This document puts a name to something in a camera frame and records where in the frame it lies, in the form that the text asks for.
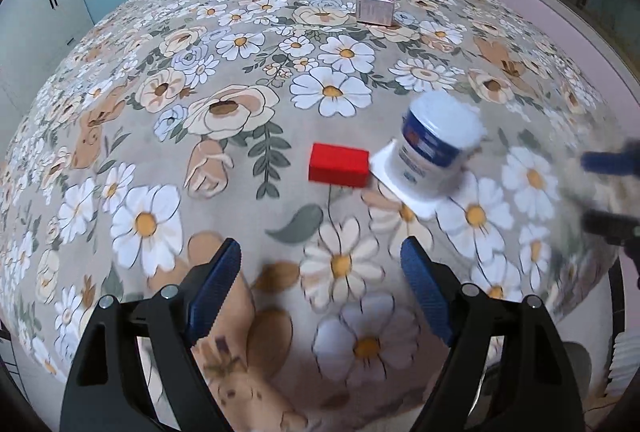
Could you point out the white and blue plastic cup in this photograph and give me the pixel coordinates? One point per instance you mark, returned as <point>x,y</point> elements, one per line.
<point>432,147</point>

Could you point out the small red box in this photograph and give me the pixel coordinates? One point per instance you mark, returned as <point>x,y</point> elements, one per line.
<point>337,164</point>

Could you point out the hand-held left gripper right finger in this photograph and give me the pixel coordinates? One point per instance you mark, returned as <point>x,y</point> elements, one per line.
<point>430,297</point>

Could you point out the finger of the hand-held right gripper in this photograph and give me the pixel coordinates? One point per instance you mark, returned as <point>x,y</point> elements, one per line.
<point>612,226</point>
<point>610,162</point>

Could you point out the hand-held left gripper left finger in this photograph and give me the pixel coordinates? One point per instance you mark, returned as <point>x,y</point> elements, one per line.
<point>215,292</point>

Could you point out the small white carton box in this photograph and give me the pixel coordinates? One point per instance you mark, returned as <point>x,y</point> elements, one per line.
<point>375,9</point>

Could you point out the floral bed blanket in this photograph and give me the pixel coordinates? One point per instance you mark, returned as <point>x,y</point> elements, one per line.
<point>200,112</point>

